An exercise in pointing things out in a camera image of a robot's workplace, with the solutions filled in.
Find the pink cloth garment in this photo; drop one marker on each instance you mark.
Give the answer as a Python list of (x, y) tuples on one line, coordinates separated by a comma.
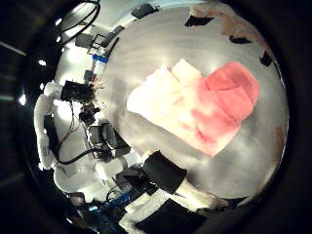
[(201, 110)]

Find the blue tape strip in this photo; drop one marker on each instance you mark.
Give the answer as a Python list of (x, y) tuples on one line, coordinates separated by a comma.
[(99, 58)]

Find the grey box device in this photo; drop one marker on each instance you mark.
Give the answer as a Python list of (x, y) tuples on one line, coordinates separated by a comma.
[(84, 40)]

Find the dark flat device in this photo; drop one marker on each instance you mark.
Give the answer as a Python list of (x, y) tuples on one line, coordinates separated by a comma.
[(144, 10)]

